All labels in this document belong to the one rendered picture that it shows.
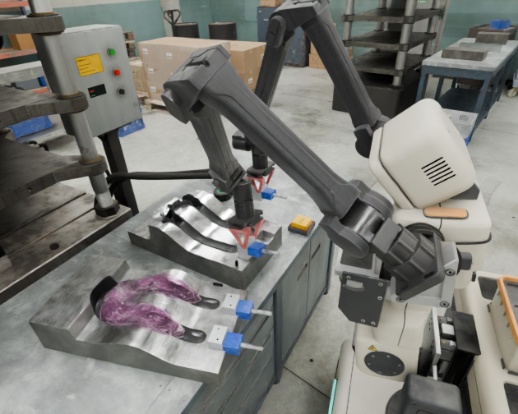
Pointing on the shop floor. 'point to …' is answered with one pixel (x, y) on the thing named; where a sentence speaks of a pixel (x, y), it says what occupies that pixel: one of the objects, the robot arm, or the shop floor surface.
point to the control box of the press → (101, 90)
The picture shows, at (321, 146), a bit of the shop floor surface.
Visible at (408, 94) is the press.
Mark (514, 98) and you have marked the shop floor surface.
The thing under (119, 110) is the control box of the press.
